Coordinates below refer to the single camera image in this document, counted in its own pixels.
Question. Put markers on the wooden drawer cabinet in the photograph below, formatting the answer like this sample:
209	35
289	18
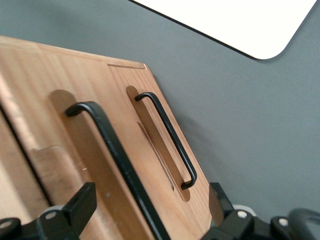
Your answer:
10	175

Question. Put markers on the wooden drawer with box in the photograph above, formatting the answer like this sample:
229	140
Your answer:
75	75

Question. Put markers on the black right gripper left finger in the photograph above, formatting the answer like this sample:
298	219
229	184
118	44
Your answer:
80	207

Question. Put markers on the beige rectangular tray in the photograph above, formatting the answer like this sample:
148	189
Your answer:
225	20

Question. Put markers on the wooden closed drawer front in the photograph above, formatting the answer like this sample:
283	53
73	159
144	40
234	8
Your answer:
150	140

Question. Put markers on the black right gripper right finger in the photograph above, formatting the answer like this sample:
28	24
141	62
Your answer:
235	225

